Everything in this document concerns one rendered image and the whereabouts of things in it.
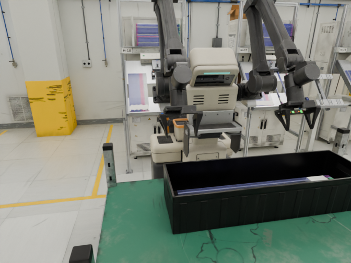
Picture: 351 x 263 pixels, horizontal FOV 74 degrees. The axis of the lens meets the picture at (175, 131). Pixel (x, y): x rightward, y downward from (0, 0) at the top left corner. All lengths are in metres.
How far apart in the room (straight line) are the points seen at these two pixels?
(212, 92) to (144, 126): 1.87
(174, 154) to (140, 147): 1.56
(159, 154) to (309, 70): 0.95
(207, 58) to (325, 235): 0.76
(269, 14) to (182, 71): 0.52
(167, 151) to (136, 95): 1.29
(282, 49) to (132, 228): 0.79
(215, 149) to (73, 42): 3.65
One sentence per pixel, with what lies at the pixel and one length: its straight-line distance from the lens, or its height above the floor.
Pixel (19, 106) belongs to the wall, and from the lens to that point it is 4.93.
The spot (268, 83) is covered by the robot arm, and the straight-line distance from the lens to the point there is 1.12.
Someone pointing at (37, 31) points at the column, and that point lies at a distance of 4.10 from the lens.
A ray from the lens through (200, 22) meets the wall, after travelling 4.58.
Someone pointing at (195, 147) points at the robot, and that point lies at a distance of 1.23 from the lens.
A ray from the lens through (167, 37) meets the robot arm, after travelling 0.86.
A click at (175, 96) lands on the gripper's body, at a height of 1.24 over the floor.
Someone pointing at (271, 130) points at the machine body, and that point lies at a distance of 3.49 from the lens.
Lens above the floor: 1.39
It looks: 20 degrees down
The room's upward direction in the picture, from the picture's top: straight up
